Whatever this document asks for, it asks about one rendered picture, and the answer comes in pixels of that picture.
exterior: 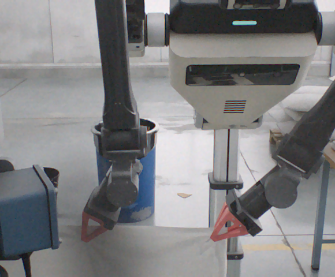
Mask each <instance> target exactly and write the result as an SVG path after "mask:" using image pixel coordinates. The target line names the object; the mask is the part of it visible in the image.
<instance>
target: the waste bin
mask: <svg viewBox="0 0 335 277"><path fill-rule="evenodd" d="M140 126H144V127H145V126H146V127H147V131H148V129H149V127H150V131H148V132H147V138H148V148H145V153H144V156H141V157H138V158H136V159H137V160H139V161H140V163H141V164H142V166H143V169H142V171H141V173H140V174H139V192H138V197H137V200H136V201H135V202H134V203H133V204H132V205H130V206H127V207H121V209H120V213H119V216H118V219H117V223H134V222H139V221H142V220H145V219H147V218H149V217H151V216H152V214H153V213H154V211H155V153H156V143H157V131H159V129H160V126H159V124H158V123H157V122H155V121H153V120H151V119H147V118H140ZM101 128H103V120H101V121H98V122H96V123H94V124H93V125H91V127H90V131H91V132H92V133H93V137H94V145H95V149H96V163H97V170H98V184H99V186H100V184H101V183H102V181H103V179H104V177H105V176H106V174H107V172H108V170H109V168H110V167H111V165H112V164H109V159H108V158H103V155H102V140H101Z"/></svg>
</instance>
